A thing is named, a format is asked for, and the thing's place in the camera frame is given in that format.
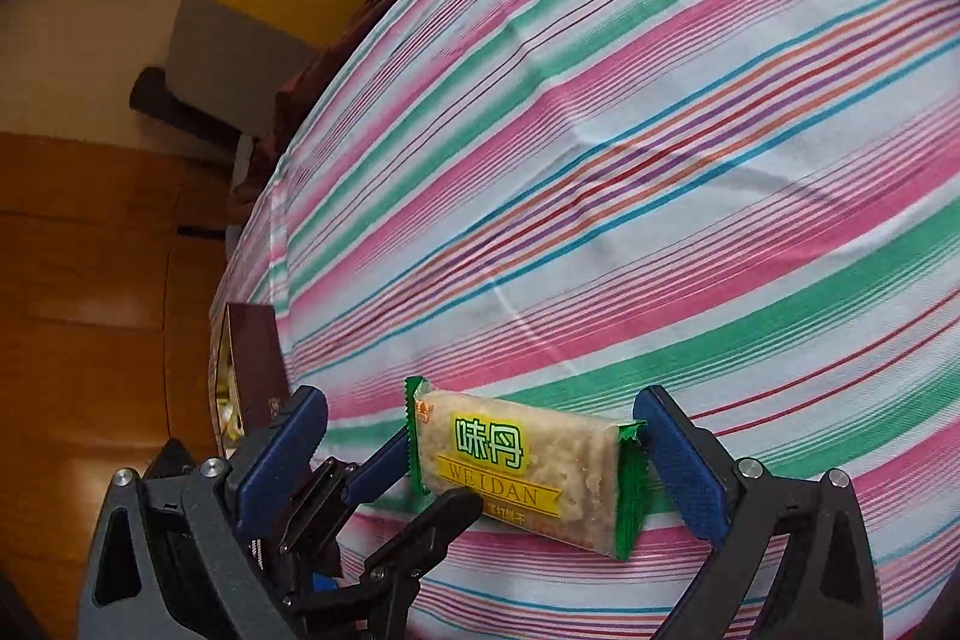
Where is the dark red blanket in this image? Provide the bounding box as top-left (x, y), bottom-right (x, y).
top-left (229, 0), bottom-right (571, 221)

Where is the cracker packet with green label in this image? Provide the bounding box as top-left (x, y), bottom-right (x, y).
top-left (403, 376), bottom-right (646, 562)

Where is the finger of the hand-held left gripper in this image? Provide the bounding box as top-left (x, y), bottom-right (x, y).
top-left (285, 488), bottom-right (482, 640)
top-left (279, 424), bottom-right (411, 558)

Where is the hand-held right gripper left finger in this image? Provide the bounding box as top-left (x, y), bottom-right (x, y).
top-left (75, 385), bottom-right (329, 640)

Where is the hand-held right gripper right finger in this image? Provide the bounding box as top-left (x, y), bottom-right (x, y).
top-left (632, 386), bottom-right (886, 640)

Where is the orange wooden wardrobe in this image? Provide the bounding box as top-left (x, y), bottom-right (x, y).
top-left (0, 131), bottom-right (233, 581)

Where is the gold tray box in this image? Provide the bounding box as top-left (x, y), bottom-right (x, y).
top-left (210, 302), bottom-right (290, 446)

